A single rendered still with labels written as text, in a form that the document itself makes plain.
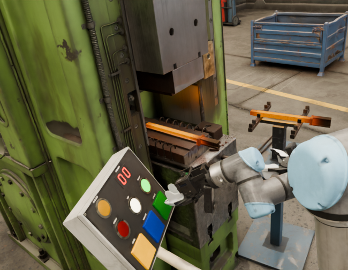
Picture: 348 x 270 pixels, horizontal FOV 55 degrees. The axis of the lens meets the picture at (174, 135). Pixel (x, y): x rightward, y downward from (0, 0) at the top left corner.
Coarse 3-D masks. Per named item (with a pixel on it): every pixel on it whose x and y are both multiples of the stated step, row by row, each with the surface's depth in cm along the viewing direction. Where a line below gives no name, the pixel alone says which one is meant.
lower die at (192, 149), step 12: (156, 120) 177; (156, 132) 165; (192, 132) 160; (204, 132) 158; (156, 144) 157; (168, 144) 155; (180, 144) 152; (192, 144) 151; (168, 156) 152; (180, 156) 146; (192, 156) 150
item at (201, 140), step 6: (150, 126) 169; (156, 126) 167; (162, 126) 166; (168, 132) 162; (174, 132) 159; (180, 132) 158; (186, 132) 157; (192, 138) 153; (198, 138) 150; (204, 138) 150; (210, 138) 149; (198, 144) 151; (204, 144) 150; (210, 144) 148; (216, 144) 145
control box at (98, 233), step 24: (120, 168) 105; (144, 168) 115; (96, 192) 93; (120, 192) 100; (144, 192) 109; (72, 216) 88; (96, 216) 89; (120, 216) 96; (144, 216) 104; (96, 240) 89; (120, 240) 92; (120, 264) 91
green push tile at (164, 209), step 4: (160, 192) 115; (156, 196) 113; (160, 196) 114; (164, 196) 116; (156, 200) 111; (160, 200) 113; (164, 200) 115; (156, 204) 111; (160, 204) 112; (164, 204) 114; (156, 208) 110; (160, 208) 111; (164, 208) 113; (168, 208) 115; (160, 212) 111; (164, 212) 112; (168, 212) 114; (164, 216) 111; (168, 216) 113
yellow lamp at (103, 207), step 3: (102, 201) 93; (105, 201) 94; (99, 204) 91; (102, 204) 92; (105, 204) 93; (108, 204) 94; (99, 207) 91; (102, 207) 92; (105, 207) 92; (108, 207) 93; (99, 210) 90; (102, 210) 91; (105, 210) 92; (108, 210) 93; (102, 213) 91; (105, 213) 92; (108, 213) 92
